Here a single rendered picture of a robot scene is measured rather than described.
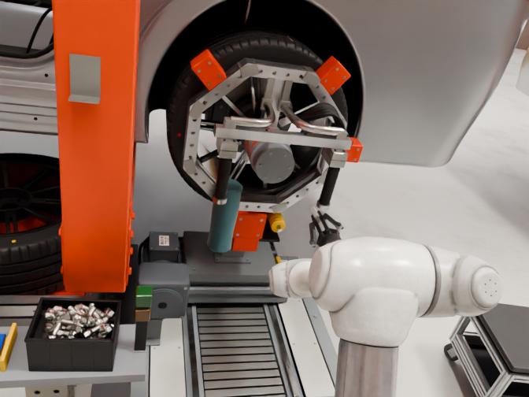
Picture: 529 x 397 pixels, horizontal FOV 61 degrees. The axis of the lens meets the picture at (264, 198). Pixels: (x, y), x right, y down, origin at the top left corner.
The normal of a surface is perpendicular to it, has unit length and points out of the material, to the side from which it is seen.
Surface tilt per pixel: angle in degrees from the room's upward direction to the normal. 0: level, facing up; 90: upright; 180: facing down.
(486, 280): 52
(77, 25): 90
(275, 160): 90
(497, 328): 0
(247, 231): 90
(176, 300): 90
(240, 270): 0
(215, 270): 0
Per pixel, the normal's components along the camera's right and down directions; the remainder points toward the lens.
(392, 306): 0.19, -0.01
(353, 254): -0.08, -0.68
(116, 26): 0.20, 0.54
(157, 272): 0.19, -0.84
